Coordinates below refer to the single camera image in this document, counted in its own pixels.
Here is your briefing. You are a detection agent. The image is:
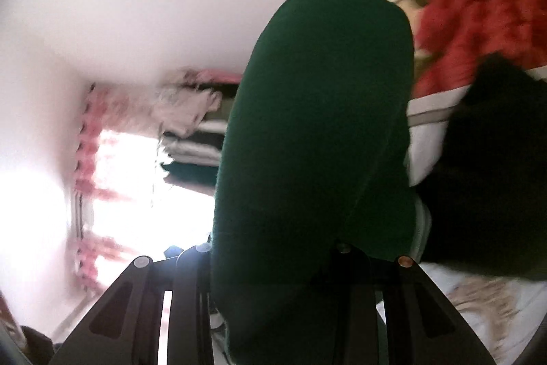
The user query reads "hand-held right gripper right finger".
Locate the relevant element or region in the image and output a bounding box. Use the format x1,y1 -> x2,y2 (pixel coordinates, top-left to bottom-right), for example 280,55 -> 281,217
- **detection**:
312,241 -> 498,365

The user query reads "dark cloth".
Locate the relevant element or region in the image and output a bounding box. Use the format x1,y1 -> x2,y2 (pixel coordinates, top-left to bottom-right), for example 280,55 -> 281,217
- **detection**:
19,324 -> 56,365

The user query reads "red floral blanket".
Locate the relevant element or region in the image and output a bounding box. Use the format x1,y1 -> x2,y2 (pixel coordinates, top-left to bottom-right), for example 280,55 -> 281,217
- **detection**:
342,0 -> 547,101

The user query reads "green and white jacket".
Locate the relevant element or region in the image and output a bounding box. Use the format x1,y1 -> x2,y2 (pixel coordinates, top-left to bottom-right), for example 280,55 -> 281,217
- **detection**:
209,0 -> 432,365

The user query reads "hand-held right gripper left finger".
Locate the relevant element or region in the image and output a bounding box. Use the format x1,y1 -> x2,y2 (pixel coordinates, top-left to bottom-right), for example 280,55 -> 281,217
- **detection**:
51,243 -> 218,365

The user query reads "black garment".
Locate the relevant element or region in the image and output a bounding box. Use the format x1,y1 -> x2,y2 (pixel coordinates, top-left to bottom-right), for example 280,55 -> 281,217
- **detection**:
410,53 -> 547,284

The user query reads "pink window curtain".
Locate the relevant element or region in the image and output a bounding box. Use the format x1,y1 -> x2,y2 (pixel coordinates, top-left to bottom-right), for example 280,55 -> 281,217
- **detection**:
70,83 -> 172,297

